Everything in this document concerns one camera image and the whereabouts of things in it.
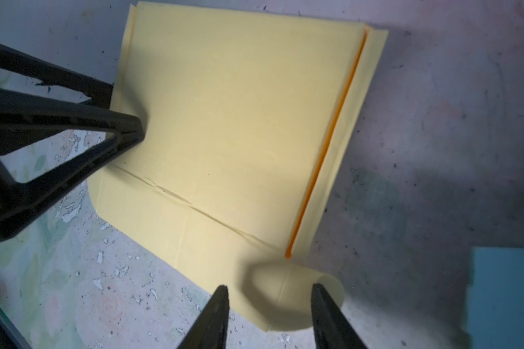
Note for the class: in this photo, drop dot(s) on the yellow paper box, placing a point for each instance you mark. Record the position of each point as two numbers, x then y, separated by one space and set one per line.
248 116

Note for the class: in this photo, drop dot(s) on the light blue flat paper box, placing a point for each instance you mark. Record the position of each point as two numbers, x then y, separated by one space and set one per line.
495 298

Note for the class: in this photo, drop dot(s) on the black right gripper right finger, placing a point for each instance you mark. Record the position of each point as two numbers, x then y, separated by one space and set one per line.
331 328

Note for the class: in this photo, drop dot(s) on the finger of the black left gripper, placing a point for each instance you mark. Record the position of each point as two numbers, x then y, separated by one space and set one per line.
48 148
99 92

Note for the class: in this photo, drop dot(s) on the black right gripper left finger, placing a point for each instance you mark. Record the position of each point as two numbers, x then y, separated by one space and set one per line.
210 328

